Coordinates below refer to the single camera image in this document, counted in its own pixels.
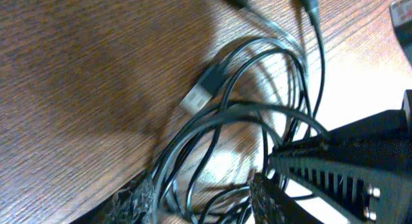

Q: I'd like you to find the black USB cable bundle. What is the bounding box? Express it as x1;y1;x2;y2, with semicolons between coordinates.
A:
149;0;328;224

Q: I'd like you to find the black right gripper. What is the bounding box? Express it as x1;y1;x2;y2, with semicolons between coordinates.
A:
270;89;411;223

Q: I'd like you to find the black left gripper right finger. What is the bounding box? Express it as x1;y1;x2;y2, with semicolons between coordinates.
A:
249;173;322;224

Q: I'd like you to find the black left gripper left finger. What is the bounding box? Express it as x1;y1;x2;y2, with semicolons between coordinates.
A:
73;172;154;224

